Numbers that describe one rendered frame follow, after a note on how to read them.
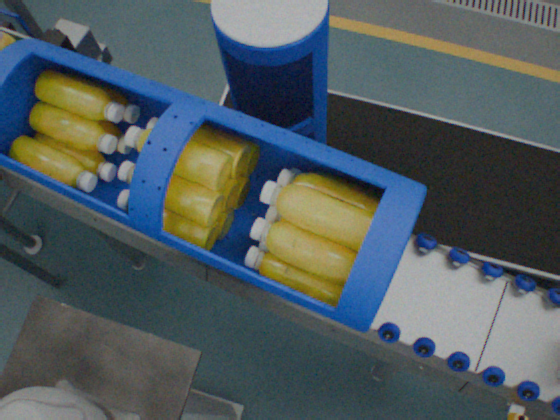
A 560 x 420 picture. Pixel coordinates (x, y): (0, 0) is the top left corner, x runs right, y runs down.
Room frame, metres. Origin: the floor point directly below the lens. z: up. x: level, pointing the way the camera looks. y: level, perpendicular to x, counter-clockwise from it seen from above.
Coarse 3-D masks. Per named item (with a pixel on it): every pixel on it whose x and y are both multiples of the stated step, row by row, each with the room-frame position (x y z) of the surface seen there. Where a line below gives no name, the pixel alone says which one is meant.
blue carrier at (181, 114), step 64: (0, 64) 0.72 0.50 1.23; (64, 64) 0.71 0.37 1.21; (0, 128) 0.66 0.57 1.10; (128, 128) 0.67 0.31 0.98; (192, 128) 0.50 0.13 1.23; (256, 128) 0.49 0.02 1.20; (64, 192) 0.48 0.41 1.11; (256, 192) 0.47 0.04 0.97; (384, 192) 0.33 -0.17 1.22; (192, 256) 0.32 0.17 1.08; (384, 256) 0.23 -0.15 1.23
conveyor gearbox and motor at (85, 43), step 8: (56, 24) 1.14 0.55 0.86; (64, 24) 1.13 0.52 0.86; (72, 24) 1.13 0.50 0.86; (80, 24) 1.12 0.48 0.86; (64, 32) 1.10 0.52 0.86; (72, 32) 1.10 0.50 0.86; (80, 32) 1.09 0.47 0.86; (88, 32) 1.09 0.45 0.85; (72, 40) 1.07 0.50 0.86; (80, 40) 1.06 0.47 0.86; (88, 40) 1.08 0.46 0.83; (80, 48) 1.05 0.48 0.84; (88, 48) 1.07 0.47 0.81; (96, 48) 1.09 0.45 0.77; (104, 48) 1.14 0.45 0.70; (88, 56) 1.06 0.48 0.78; (96, 56) 1.08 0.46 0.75; (104, 56) 1.13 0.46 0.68
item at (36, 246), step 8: (16, 192) 0.90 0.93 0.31; (8, 200) 0.88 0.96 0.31; (0, 208) 0.85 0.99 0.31; (8, 208) 0.85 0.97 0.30; (0, 216) 0.81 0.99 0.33; (0, 224) 0.79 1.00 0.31; (8, 224) 0.80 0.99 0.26; (8, 232) 0.79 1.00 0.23; (16, 232) 0.80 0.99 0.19; (24, 232) 0.82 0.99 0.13; (16, 240) 0.79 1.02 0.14; (24, 240) 0.79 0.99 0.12; (32, 240) 0.81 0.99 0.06; (40, 240) 0.82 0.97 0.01; (24, 248) 0.80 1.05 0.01; (32, 248) 0.79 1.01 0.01; (40, 248) 0.79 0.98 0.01
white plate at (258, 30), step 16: (224, 0) 0.95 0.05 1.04; (240, 0) 0.94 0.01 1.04; (256, 0) 0.93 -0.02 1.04; (272, 0) 0.92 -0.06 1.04; (288, 0) 0.92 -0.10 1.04; (304, 0) 0.91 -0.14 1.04; (320, 0) 0.90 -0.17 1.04; (224, 16) 0.90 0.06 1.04; (240, 16) 0.89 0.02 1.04; (256, 16) 0.88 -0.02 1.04; (272, 16) 0.87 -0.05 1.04; (288, 16) 0.87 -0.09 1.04; (304, 16) 0.86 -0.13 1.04; (320, 16) 0.85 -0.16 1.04; (224, 32) 0.85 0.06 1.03; (240, 32) 0.84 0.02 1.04; (256, 32) 0.83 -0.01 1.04; (272, 32) 0.83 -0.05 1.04; (288, 32) 0.82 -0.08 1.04; (304, 32) 0.81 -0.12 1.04
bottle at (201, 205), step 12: (132, 168) 0.50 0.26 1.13; (180, 180) 0.45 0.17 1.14; (168, 192) 0.43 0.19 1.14; (180, 192) 0.42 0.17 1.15; (192, 192) 0.42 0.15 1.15; (204, 192) 0.42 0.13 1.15; (216, 192) 0.41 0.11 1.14; (168, 204) 0.41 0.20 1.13; (180, 204) 0.40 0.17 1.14; (192, 204) 0.40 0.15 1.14; (204, 204) 0.39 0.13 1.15; (216, 204) 0.40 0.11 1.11; (192, 216) 0.38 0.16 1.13; (204, 216) 0.37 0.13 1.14; (216, 216) 0.39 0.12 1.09
